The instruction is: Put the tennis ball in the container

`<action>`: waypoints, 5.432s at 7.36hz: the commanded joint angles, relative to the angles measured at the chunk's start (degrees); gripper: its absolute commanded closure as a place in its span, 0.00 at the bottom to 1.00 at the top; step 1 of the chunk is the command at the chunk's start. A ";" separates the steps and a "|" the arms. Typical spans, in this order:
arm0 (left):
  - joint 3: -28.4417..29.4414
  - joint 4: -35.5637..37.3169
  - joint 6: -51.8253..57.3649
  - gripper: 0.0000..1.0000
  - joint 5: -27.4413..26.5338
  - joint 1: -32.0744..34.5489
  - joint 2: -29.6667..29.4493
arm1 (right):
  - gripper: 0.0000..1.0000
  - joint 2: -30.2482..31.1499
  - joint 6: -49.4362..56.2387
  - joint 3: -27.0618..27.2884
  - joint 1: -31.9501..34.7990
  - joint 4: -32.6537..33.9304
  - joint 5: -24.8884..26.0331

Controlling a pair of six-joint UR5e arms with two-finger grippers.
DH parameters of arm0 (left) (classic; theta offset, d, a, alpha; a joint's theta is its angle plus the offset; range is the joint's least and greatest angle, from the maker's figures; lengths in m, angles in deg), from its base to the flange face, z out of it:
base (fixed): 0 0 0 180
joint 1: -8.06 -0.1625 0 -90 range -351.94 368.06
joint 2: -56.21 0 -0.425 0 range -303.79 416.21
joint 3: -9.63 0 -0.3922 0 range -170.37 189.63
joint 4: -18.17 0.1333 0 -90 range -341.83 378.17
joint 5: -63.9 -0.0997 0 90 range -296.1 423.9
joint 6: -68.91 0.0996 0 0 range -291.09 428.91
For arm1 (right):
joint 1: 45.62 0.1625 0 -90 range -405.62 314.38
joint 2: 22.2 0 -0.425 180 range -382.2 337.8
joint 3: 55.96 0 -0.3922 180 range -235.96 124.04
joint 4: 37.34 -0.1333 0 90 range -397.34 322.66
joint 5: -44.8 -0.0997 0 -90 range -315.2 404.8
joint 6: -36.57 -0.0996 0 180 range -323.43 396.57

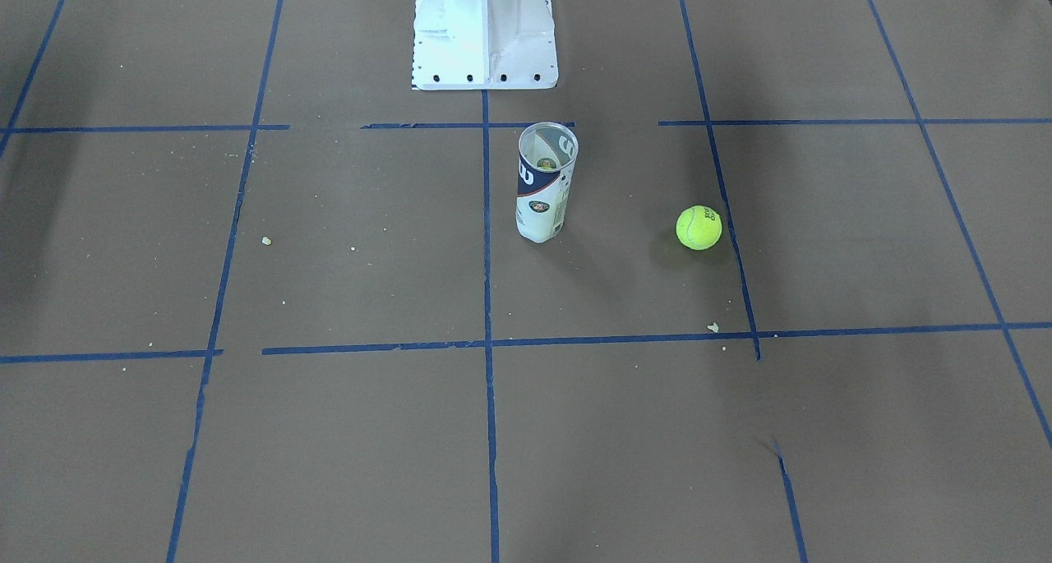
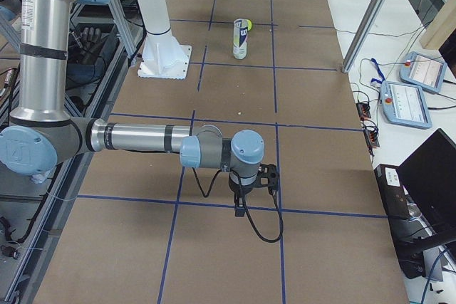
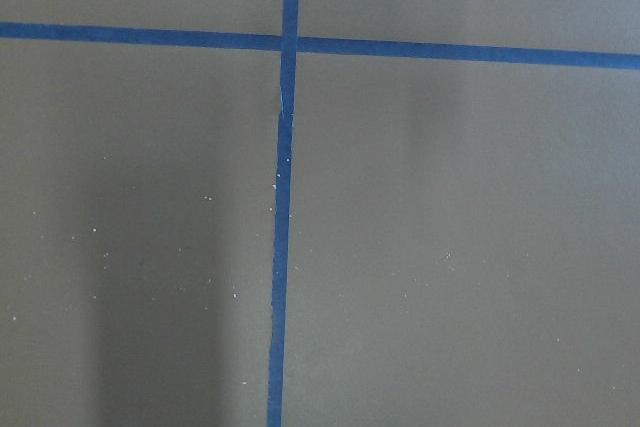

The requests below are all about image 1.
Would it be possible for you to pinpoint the clear tennis ball can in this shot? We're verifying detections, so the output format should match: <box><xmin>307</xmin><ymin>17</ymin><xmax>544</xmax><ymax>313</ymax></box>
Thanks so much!
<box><xmin>515</xmin><ymin>122</ymin><xmax>579</xmax><ymax>243</ymax></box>

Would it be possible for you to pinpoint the white pillar with base plate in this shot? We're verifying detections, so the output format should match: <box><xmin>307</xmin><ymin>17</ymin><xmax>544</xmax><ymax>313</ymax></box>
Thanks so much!
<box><xmin>411</xmin><ymin>0</ymin><xmax>559</xmax><ymax>91</ymax></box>

